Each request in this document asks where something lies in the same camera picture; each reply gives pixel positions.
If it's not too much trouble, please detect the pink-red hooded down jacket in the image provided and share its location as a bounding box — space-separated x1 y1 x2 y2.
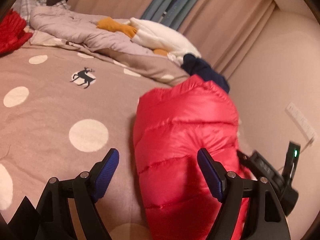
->
133 75 249 239

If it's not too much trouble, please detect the brown polka dot duvet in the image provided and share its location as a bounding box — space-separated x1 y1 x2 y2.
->
1 33 188 239

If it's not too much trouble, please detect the navy blue folded garment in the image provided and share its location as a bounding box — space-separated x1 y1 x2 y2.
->
181 54 230 94

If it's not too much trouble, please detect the pink curtain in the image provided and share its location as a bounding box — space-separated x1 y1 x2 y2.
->
68 0 276 78

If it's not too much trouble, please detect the blue-grey curtain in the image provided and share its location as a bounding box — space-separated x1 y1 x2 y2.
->
140 0 198 30

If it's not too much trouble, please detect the dark red down jacket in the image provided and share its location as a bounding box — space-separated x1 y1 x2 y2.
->
0 9 33 55

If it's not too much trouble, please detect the grey crumpled quilt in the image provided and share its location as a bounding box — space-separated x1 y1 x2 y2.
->
30 6 155 56

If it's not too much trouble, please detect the plaid grey bedsheet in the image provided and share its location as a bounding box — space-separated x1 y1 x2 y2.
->
11 0 71 29

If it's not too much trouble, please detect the white wall power strip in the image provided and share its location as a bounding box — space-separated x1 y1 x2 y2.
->
285 102 318 146

